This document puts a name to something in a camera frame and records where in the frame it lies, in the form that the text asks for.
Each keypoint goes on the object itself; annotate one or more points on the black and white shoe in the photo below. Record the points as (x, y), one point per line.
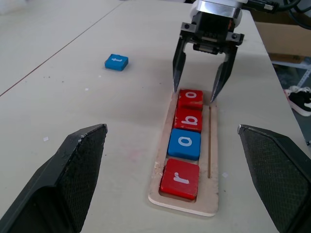
(300, 99)

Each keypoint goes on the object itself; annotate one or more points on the red letter tile r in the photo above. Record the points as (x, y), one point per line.
(179, 179)

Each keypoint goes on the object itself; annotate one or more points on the blue letter tile o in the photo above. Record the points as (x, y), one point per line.
(184, 144)

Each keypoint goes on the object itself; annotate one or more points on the grey metal shelf frame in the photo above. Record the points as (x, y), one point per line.
(296, 72)

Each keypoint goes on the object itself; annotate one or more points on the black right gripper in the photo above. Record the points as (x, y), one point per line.
(211, 31)

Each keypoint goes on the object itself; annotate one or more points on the wooden letter tile tray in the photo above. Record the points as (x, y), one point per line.
(211, 145)

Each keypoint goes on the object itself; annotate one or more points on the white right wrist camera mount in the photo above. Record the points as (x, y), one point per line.
(218, 6)

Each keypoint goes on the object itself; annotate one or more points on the brown cardboard box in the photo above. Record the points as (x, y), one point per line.
(284, 41)

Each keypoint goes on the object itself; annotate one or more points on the red letter tile o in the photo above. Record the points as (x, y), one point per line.
(190, 98)

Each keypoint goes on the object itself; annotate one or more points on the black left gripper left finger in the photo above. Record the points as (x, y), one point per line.
(56, 184)

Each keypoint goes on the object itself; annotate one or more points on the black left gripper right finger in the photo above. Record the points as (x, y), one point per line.
(279, 174)

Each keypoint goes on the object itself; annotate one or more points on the red letter tile b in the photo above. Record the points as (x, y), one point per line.
(188, 120)

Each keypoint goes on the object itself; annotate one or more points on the blue letter tile t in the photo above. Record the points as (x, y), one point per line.
(116, 62)

